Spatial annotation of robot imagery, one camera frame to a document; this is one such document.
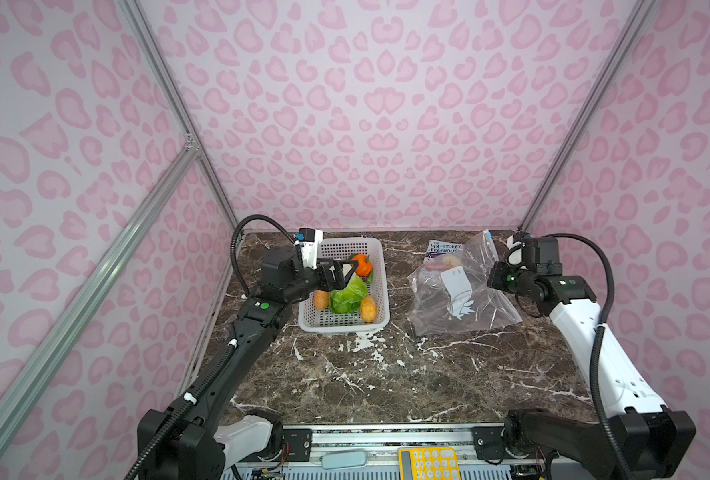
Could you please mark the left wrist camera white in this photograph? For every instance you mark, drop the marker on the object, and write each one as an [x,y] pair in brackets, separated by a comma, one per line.
[308,241]

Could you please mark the Treehouse paperback book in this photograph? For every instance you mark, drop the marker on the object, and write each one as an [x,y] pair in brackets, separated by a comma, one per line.
[442,255]

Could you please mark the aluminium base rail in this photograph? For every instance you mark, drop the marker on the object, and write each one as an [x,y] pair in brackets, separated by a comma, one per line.
[480,448]

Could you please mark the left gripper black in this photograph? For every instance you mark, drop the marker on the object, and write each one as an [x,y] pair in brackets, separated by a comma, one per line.
[338,281]

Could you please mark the yellow toy potato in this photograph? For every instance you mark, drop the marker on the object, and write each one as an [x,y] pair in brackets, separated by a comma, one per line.
[321,300]
[368,310]

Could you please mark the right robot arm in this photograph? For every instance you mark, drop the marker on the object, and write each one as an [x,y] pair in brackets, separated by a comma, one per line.
[635,435]

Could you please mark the aluminium frame strut left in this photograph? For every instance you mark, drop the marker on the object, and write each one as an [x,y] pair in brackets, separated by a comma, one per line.
[33,380]

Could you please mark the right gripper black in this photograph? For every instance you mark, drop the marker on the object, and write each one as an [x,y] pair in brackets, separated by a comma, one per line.
[494,278]

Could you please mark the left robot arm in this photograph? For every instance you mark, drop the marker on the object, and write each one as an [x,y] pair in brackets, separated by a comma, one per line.
[180,442]

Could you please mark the white perforated plastic basket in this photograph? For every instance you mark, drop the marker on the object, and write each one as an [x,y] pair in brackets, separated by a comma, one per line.
[325,322]

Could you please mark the orange toy pumpkin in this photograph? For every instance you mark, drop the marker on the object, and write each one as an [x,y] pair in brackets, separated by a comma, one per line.
[363,267]

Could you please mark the yellow calculator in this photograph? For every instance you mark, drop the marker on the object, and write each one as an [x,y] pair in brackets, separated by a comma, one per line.
[428,463]

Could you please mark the green white toy cabbage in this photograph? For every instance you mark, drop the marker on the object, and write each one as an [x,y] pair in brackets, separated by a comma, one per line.
[347,301]

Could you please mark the clear zip top bag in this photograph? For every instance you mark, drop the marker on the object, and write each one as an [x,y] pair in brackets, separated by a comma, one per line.
[457,300]

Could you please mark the light blue oval case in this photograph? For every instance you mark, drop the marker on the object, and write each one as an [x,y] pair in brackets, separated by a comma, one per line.
[344,460]

